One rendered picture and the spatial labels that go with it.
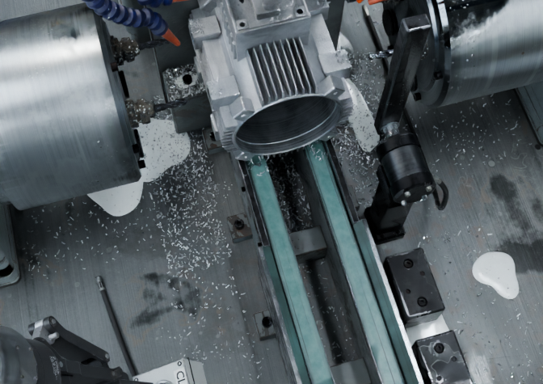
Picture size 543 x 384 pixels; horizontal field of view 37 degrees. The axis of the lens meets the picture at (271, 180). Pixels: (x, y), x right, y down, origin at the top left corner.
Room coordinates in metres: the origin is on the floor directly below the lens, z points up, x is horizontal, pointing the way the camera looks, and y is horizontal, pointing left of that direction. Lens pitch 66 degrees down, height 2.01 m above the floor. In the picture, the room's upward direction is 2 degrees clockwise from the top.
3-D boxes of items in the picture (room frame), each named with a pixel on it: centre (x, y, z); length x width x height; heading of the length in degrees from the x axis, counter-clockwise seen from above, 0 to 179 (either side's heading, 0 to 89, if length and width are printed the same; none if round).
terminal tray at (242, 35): (0.66, 0.02, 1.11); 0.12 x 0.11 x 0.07; 17
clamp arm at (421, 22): (0.54, -0.16, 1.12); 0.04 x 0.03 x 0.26; 17
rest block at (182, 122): (0.65, 0.14, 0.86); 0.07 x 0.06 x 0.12; 107
